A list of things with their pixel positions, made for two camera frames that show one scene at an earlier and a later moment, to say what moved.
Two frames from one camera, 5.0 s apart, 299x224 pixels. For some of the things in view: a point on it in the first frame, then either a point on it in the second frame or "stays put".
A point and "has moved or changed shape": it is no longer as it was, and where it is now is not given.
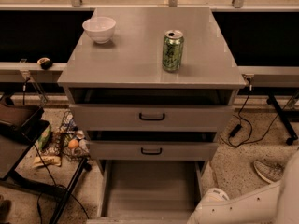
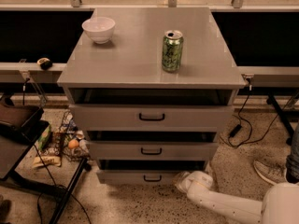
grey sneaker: (269, 172) stays put
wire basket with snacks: (73, 145) stays put
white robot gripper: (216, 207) to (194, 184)
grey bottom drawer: (148, 191) has moved or changed shape
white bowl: (100, 28) stays put
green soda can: (172, 50) stays put
